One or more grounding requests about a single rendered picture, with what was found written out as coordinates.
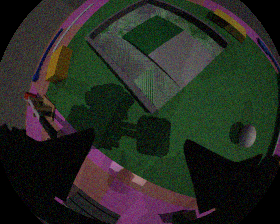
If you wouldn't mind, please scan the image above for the green putting mat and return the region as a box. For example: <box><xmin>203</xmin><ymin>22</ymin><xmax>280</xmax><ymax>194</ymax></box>
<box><xmin>47</xmin><ymin>0</ymin><xmax>280</xmax><ymax>198</ymax></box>

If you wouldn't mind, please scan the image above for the white golf ball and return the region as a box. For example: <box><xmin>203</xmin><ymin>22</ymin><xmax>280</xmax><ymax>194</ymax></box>
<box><xmin>238</xmin><ymin>124</ymin><xmax>257</xmax><ymax>148</ymax></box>

